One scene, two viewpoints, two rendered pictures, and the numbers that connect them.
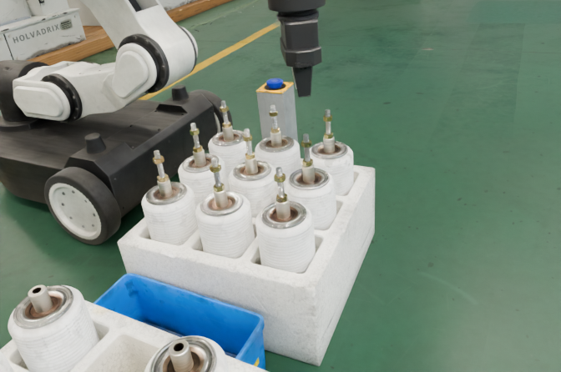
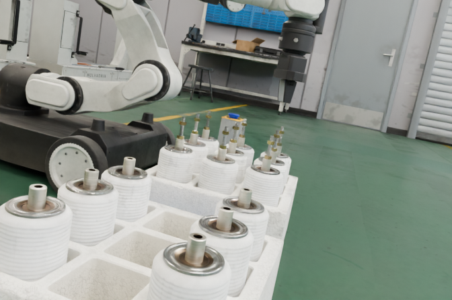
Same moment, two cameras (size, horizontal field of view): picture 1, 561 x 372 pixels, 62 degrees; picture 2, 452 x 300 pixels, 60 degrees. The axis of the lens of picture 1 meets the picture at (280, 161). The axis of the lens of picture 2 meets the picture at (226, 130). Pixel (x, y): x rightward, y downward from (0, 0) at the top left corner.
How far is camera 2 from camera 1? 0.49 m
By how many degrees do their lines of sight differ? 24
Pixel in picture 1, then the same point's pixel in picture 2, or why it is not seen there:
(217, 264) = (216, 195)
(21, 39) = not seen: outside the picture
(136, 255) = not seen: hidden behind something
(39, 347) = (127, 194)
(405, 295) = (317, 259)
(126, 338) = (167, 215)
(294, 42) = (292, 67)
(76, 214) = (68, 173)
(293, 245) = (272, 187)
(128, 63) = (144, 76)
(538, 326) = (403, 283)
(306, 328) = not seen: hidden behind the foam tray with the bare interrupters
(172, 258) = (180, 189)
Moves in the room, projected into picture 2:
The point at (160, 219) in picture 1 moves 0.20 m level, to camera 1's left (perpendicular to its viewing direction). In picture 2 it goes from (175, 163) to (93, 153)
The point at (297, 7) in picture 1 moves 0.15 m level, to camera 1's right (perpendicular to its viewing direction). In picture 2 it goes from (300, 48) to (352, 59)
